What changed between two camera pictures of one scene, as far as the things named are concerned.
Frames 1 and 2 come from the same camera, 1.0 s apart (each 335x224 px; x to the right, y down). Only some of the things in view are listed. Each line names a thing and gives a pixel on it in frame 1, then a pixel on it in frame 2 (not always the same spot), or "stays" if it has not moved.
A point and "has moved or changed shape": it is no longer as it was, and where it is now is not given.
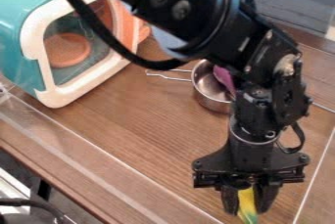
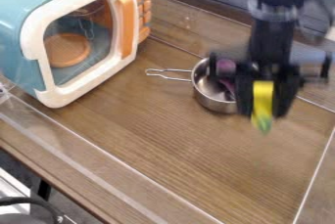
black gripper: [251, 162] → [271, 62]
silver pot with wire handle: [208, 91] stays
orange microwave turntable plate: [68, 49] stays
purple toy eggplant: [224, 77] stays
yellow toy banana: [247, 206] has moved or changed shape
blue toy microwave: [50, 52] stays
